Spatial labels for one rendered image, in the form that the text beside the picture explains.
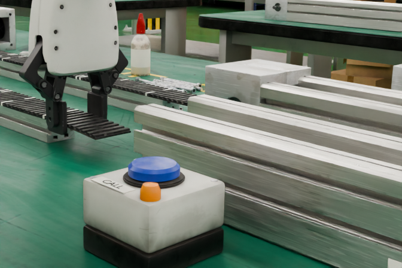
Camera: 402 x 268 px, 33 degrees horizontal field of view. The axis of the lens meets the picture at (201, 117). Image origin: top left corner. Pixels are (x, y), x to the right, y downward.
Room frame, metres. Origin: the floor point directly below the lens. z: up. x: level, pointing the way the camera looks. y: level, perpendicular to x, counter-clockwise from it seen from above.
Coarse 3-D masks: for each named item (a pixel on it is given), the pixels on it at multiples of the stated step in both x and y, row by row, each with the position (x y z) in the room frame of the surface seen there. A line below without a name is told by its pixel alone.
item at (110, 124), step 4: (92, 124) 0.77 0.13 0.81; (96, 124) 0.77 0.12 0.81; (100, 124) 0.77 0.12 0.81; (104, 124) 0.78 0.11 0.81; (108, 124) 0.77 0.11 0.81; (112, 124) 0.77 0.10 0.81; (116, 124) 0.78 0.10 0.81; (76, 128) 0.75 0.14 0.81; (80, 128) 0.75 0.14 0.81; (84, 128) 0.76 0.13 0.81; (88, 128) 0.76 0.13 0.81; (92, 128) 0.76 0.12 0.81; (96, 128) 0.76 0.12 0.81; (100, 128) 0.76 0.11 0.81; (104, 128) 0.76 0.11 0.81; (80, 132) 0.75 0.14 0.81; (84, 132) 0.74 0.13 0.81
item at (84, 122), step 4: (84, 120) 0.78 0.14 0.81; (88, 120) 0.79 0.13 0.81; (92, 120) 0.79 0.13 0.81; (96, 120) 0.79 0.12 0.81; (100, 120) 0.79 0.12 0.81; (104, 120) 0.79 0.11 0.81; (108, 120) 0.79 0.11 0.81; (68, 124) 0.77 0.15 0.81; (72, 124) 0.77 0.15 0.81; (76, 124) 0.77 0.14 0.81; (80, 124) 0.77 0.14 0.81; (84, 124) 0.77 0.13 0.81; (88, 124) 0.77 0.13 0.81; (72, 128) 0.76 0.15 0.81
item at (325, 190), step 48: (192, 96) 0.70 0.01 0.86; (144, 144) 0.63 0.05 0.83; (192, 144) 0.60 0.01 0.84; (240, 144) 0.55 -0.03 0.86; (288, 144) 0.52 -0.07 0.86; (336, 144) 0.57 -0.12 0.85; (384, 144) 0.54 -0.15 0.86; (240, 192) 0.56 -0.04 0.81; (288, 192) 0.51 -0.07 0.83; (336, 192) 0.48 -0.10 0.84; (384, 192) 0.45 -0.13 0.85; (288, 240) 0.51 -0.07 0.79; (336, 240) 0.48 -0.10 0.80; (384, 240) 0.46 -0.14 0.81
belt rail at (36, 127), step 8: (0, 112) 0.88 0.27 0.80; (8, 112) 0.87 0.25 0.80; (16, 112) 0.85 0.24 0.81; (0, 120) 0.88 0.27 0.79; (8, 120) 0.87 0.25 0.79; (16, 120) 0.87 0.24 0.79; (24, 120) 0.84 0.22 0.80; (32, 120) 0.83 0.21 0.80; (40, 120) 0.81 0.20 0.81; (8, 128) 0.87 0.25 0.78; (16, 128) 0.85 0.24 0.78; (24, 128) 0.84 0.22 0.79; (32, 128) 0.83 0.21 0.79; (40, 128) 0.83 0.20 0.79; (32, 136) 0.83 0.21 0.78; (40, 136) 0.82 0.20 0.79; (48, 136) 0.81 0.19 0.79; (56, 136) 0.82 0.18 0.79; (64, 136) 0.82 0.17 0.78; (72, 136) 0.83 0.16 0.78
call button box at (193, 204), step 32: (96, 192) 0.49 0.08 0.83; (128, 192) 0.47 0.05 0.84; (192, 192) 0.48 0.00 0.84; (224, 192) 0.50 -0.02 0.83; (96, 224) 0.49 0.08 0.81; (128, 224) 0.46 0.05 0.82; (160, 224) 0.45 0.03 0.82; (192, 224) 0.48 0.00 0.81; (128, 256) 0.46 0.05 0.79; (160, 256) 0.45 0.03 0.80; (192, 256) 0.48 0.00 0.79
